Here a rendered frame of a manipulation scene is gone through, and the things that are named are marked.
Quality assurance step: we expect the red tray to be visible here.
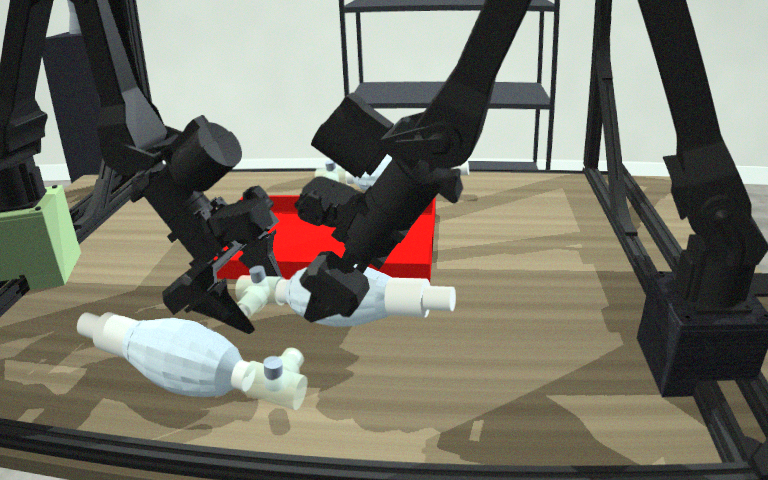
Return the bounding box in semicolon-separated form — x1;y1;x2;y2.
217;196;435;283

